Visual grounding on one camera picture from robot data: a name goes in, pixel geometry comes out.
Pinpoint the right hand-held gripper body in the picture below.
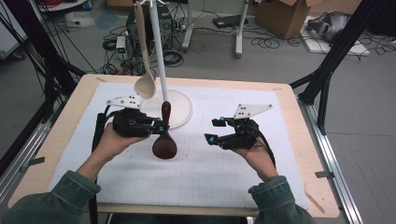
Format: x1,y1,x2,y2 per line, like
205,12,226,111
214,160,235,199
219,103,274,150

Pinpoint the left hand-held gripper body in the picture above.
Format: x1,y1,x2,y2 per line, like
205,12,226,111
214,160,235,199
106,94,154,138

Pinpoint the brown wooden spoon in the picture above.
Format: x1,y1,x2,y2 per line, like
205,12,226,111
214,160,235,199
151,101,178,161

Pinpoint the white plate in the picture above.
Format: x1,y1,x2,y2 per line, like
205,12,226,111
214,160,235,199
134,0,194,130

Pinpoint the beige ladle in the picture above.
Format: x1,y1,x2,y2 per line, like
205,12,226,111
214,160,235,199
134,1,158,101

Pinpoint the person's right hand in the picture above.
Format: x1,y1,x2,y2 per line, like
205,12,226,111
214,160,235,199
232,144,278,182

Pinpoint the person's left hand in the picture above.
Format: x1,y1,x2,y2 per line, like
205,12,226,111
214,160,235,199
92,122,148,162

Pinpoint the white foam mat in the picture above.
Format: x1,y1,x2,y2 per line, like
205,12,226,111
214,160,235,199
48,81,309,209

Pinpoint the white power adapter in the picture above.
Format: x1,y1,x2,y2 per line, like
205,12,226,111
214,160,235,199
115,35,127,54

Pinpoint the white stand leg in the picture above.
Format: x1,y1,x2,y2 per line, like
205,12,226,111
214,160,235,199
234,0,250,59
181,0,194,52

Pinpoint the black computer tower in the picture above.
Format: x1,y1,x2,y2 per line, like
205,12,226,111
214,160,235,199
125,4,174,59

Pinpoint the thin wooden strip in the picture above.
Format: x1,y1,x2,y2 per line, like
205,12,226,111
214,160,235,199
304,189,326,215

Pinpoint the black flat device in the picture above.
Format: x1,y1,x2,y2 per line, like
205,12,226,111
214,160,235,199
212,14,249,29

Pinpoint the clear plastic bag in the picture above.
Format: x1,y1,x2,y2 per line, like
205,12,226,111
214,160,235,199
64,10,96,29

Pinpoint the large cardboard box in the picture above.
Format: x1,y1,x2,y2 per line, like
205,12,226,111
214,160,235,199
254,0,325,40

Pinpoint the white round table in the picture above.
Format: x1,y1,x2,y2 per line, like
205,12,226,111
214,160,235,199
36,0,88,13

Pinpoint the white foam board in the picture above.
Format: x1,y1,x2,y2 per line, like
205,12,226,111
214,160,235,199
300,15,372,57

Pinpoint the grey plastic shell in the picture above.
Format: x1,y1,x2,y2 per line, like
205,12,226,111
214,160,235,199
306,11,352,43

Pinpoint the white cabinet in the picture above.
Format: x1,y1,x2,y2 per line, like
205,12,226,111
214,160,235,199
0,6,28,60

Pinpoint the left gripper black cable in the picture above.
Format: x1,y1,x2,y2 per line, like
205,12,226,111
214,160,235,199
88,105,116,224

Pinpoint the tangle of black floor cables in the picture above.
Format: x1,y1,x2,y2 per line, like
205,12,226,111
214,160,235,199
242,26,396,57
102,24,185,76

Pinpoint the grey metal bracket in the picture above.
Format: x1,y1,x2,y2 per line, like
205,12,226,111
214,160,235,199
315,170,335,180
19,157,46,174

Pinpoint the aluminium rail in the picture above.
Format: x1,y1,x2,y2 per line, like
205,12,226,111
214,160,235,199
297,96,363,224
0,119,52,203

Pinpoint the black metal frame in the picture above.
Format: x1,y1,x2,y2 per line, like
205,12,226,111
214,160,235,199
289,0,386,135
0,0,87,175

